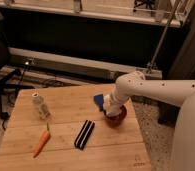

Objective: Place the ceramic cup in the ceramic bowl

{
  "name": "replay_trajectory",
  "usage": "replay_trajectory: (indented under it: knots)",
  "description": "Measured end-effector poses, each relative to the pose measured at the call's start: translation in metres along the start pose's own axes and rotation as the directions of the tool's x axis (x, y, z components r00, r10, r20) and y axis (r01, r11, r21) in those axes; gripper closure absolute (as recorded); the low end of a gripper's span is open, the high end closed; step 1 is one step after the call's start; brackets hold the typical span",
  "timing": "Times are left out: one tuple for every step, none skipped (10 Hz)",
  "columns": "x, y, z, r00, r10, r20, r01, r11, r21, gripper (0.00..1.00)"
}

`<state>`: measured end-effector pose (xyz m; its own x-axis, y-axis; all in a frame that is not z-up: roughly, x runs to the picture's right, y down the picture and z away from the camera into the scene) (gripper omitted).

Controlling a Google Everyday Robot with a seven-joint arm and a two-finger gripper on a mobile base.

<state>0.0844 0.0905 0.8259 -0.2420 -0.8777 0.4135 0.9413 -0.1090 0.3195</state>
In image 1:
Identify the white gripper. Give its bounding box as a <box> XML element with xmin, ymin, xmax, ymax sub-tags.
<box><xmin>104</xmin><ymin>94</ymin><xmax>122</xmax><ymax>117</ymax></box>

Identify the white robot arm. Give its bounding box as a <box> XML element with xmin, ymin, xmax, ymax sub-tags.
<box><xmin>106</xmin><ymin>71</ymin><xmax>195</xmax><ymax>171</ymax></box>

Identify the dark red ceramic bowl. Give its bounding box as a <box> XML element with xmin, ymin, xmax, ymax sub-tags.
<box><xmin>105</xmin><ymin>105</ymin><xmax>127</xmax><ymax>127</ymax></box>

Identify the blue object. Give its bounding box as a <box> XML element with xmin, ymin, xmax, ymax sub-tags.
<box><xmin>93</xmin><ymin>94</ymin><xmax>104</xmax><ymax>111</ymax></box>

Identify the black white striped block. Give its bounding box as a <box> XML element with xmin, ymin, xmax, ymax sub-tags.
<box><xmin>74</xmin><ymin>120</ymin><xmax>95</xmax><ymax>150</ymax></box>

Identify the metal pole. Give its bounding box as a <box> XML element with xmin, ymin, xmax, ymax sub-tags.
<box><xmin>146</xmin><ymin>0</ymin><xmax>181</xmax><ymax>74</ymax></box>

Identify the orange carrot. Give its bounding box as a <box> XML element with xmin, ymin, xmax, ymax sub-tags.
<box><xmin>33</xmin><ymin>125</ymin><xmax>51</xmax><ymax>158</ymax></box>

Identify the white baseboard heater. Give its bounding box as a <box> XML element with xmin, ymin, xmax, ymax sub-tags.
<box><xmin>9</xmin><ymin>47</ymin><xmax>162</xmax><ymax>79</ymax></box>

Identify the black office chair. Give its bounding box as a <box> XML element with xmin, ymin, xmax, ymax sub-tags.
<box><xmin>0</xmin><ymin>12</ymin><xmax>33</xmax><ymax>129</ymax></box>

